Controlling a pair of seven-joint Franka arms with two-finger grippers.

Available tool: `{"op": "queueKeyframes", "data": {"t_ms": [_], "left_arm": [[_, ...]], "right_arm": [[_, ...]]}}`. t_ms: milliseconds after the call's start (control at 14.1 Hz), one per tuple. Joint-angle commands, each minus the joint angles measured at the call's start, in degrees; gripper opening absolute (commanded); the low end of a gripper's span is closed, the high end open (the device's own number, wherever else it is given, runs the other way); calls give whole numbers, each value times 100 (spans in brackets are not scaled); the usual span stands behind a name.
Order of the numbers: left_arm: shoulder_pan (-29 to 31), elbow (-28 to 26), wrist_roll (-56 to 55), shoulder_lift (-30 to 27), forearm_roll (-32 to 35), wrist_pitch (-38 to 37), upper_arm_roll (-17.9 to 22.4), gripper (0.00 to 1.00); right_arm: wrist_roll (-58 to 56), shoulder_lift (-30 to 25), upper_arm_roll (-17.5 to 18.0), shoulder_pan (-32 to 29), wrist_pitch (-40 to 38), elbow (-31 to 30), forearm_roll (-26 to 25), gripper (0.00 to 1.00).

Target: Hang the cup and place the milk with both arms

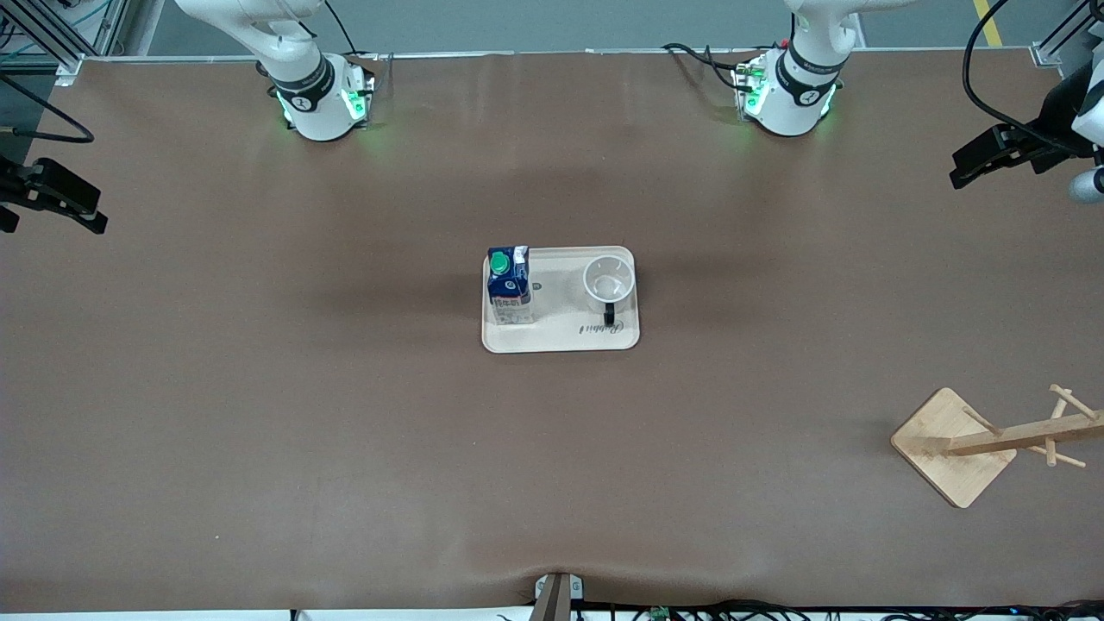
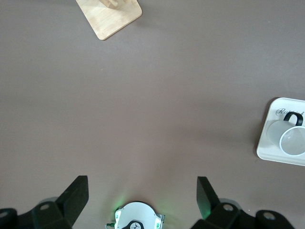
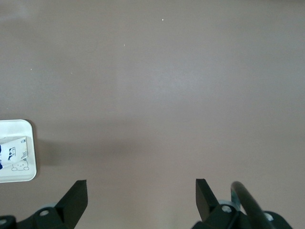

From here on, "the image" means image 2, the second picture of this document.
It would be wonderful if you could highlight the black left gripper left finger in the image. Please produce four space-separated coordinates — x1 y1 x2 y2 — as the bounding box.
18 176 89 229

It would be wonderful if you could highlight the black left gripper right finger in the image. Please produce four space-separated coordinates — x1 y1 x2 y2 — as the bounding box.
190 176 257 229

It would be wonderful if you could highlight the white cup black handle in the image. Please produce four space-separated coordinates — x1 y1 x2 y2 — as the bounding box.
266 112 305 156

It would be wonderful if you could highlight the wooden cup rack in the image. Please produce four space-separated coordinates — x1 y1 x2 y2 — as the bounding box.
75 0 143 41

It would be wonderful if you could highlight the white rectangular tray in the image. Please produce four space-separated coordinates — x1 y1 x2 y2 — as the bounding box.
256 97 305 167

